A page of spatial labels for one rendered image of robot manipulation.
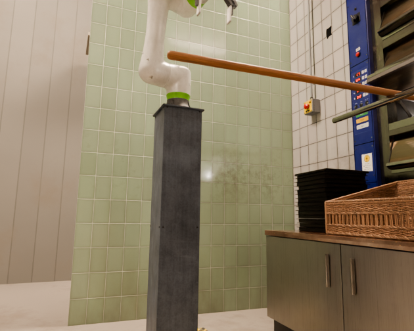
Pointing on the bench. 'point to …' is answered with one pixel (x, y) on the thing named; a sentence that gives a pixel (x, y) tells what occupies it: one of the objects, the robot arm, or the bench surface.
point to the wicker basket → (382, 212)
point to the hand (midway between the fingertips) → (213, 16)
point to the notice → (367, 162)
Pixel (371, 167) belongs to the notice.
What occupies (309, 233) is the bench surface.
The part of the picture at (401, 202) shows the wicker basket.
